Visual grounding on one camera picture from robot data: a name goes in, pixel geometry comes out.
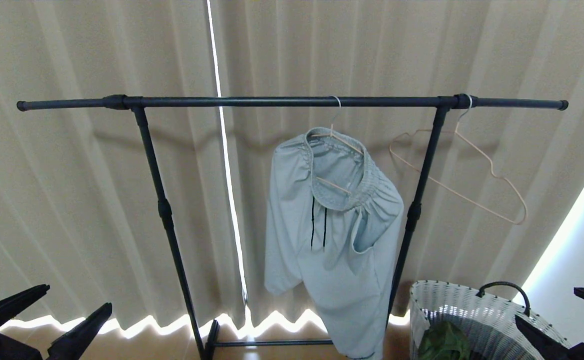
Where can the beige curtain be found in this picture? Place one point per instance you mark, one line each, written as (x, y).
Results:
(72, 200)

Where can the white laundry basket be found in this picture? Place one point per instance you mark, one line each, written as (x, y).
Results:
(471, 305)

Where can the pale grey shorts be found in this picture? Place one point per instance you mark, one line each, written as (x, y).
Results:
(331, 260)

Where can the pink clothes hanger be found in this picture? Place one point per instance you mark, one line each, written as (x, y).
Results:
(471, 200)
(332, 185)

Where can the green garment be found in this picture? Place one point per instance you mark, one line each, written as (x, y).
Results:
(444, 342)

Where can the black clothes rack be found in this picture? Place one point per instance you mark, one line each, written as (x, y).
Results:
(272, 102)

